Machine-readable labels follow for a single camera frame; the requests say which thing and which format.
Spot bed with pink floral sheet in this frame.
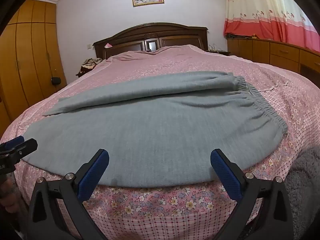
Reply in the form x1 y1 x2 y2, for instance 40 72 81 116
0 44 320 240

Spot pile of patterned clothes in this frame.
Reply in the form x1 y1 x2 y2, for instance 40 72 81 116
79 58 102 74

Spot wooden wardrobe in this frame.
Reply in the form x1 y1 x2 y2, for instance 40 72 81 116
0 0 67 136

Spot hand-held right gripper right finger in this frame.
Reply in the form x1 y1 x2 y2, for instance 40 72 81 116
209 149 295 240

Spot low wooden cabinet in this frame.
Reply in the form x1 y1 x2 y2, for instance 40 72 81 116
227 37 320 81

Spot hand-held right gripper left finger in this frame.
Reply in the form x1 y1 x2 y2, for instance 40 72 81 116
26 149 110 240

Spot dark wooden headboard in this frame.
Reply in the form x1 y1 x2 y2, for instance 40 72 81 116
93 22 209 60

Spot dark wooden nightstand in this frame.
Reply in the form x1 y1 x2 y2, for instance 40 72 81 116
206 50 232 56

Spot grey fuzzy garment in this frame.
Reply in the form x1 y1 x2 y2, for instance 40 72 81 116
284 146 320 232

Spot grey pants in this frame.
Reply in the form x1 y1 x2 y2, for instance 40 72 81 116
21 71 288 188

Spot floral pink curtain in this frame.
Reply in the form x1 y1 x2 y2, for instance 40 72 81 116
223 0 318 53

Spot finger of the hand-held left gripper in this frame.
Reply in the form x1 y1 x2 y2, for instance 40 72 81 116
9 138 38 162
0 135 25 151

